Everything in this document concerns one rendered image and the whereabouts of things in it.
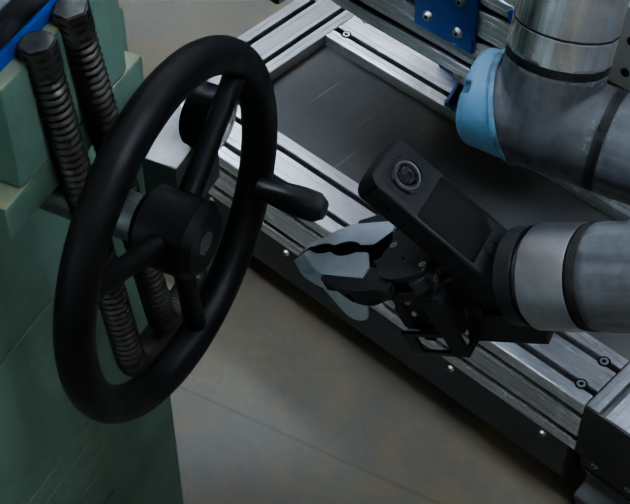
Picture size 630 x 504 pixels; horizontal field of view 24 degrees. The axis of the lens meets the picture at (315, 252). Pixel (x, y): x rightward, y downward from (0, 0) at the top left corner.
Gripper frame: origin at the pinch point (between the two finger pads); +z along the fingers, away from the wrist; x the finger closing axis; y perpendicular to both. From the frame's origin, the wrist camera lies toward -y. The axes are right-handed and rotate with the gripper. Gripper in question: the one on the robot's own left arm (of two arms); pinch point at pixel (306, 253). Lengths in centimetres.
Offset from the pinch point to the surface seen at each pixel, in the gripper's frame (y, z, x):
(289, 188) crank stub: -5.0, 0.0, 2.0
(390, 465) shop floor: 63, 40, 27
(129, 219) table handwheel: -12.6, 2.9, -9.8
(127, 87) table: -17.8, 6.3, -1.0
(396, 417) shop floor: 62, 43, 34
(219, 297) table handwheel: 0.1, 6.0, -5.0
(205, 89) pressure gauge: -4.9, 19.6, 16.4
